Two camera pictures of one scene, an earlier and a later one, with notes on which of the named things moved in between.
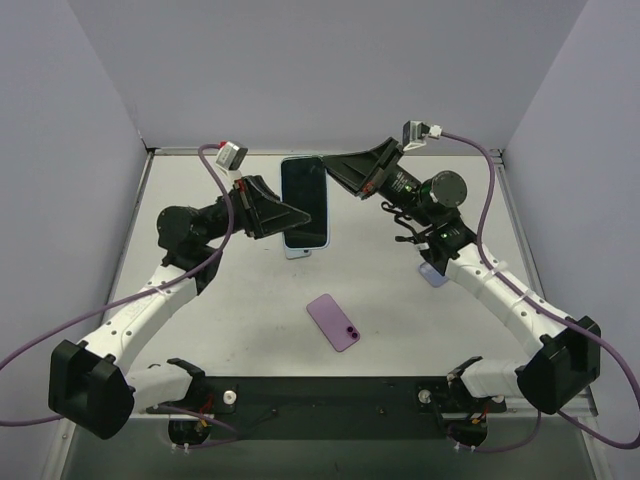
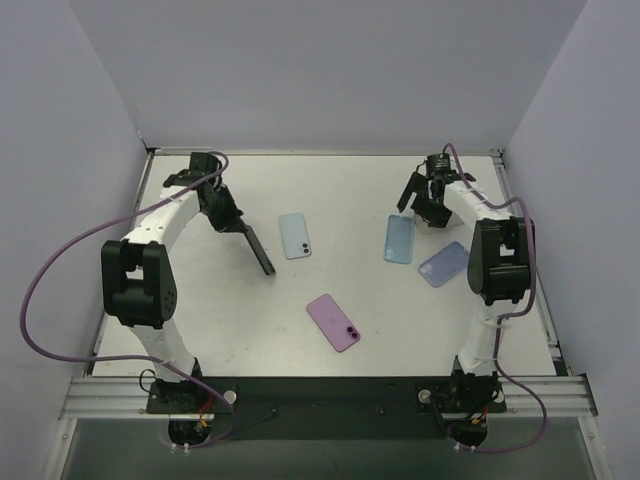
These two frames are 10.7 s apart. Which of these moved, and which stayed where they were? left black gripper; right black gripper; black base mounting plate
Moved: right black gripper; left black gripper
Stayed: black base mounting plate
